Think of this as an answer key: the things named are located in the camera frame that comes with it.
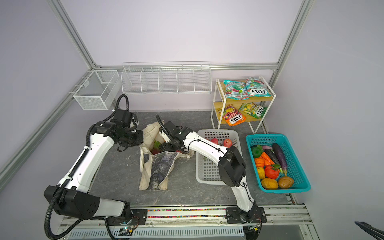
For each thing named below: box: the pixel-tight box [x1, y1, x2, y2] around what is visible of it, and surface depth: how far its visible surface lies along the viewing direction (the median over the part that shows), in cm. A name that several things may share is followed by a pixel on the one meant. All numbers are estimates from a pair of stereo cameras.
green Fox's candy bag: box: [239, 102, 268, 119], surface depth 98 cm
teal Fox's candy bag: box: [245, 77, 272, 98], surface depth 84 cm
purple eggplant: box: [272, 143, 288, 176], surface depth 92 cm
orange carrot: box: [260, 152, 275, 166], surface depth 93 cm
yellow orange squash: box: [261, 178, 279, 190], surface depth 81 cm
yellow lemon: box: [257, 166, 266, 180], surface depth 84 cm
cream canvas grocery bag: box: [139, 120, 194, 191], surface depth 80 cm
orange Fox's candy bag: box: [217, 104, 247, 127], surface depth 94 cm
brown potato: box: [278, 176, 294, 189], surface depth 82 cm
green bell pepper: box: [251, 145, 264, 159], surface depth 91 cm
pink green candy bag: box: [223, 80, 249, 101], surface depth 82 cm
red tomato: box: [264, 164, 281, 180], surface depth 84 cm
